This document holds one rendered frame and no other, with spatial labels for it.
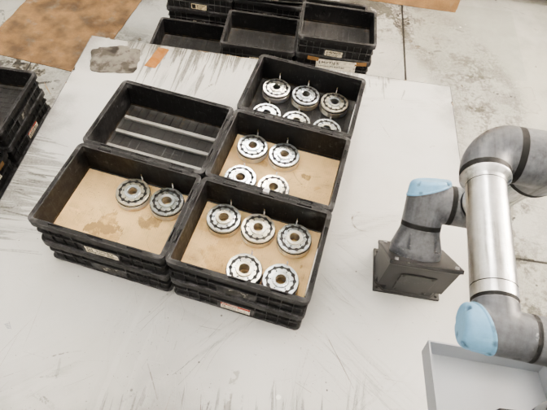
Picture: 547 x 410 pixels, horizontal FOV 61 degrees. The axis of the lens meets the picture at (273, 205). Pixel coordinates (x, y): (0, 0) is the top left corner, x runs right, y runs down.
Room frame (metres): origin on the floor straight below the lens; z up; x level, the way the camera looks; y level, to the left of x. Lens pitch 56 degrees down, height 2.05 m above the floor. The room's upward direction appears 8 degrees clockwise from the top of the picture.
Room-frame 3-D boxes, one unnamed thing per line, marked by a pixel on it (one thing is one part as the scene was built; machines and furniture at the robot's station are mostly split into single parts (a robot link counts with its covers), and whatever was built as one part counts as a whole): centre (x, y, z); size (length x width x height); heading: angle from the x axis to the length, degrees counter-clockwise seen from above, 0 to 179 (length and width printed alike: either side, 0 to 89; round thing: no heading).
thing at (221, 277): (0.64, 0.05, 0.92); 0.40 x 0.30 x 0.02; 80
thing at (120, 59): (1.54, 0.75, 0.71); 0.22 x 0.19 x 0.01; 89
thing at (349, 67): (2.01, -0.23, 0.41); 0.31 x 0.02 x 0.16; 89
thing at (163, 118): (1.01, 0.39, 0.87); 0.40 x 0.30 x 0.11; 80
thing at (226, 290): (0.64, 0.05, 0.87); 0.40 x 0.30 x 0.11; 80
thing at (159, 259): (0.71, 0.44, 0.92); 0.40 x 0.30 x 0.02; 80
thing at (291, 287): (0.55, -0.05, 0.86); 0.10 x 0.10 x 0.01
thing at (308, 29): (2.16, -0.21, 0.37); 0.40 x 0.30 x 0.45; 89
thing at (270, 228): (0.71, 0.04, 0.86); 0.10 x 0.10 x 0.01
